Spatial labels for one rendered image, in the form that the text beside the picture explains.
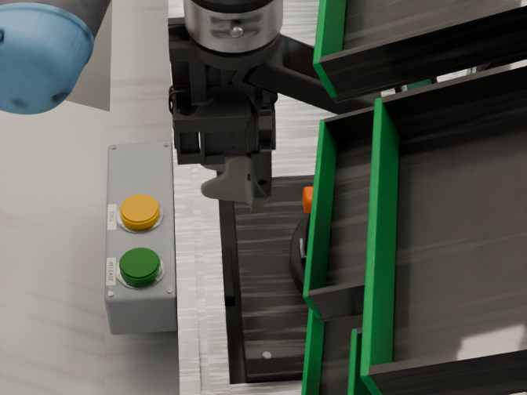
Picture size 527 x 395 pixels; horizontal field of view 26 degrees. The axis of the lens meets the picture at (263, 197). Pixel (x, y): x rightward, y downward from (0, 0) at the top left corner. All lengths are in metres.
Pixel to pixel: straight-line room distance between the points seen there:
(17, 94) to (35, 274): 0.56
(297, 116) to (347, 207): 0.68
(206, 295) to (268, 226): 0.10
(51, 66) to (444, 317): 0.37
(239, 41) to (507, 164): 0.43
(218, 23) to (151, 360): 0.45
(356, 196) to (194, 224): 0.53
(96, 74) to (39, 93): 2.04
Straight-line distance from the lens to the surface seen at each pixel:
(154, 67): 1.47
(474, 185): 0.44
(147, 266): 1.11
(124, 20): 1.55
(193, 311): 1.09
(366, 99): 0.92
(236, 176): 0.97
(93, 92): 2.71
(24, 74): 0.71
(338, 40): 0.50
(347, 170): 0.67
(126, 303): 1.11
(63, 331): 1.21
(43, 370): 1.19
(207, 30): 0.84
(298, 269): 1.08
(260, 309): 1.08
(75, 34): 0.72
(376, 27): 0.51
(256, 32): 0.84
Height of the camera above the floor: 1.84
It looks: 49 degrees down
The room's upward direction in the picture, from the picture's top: straight up
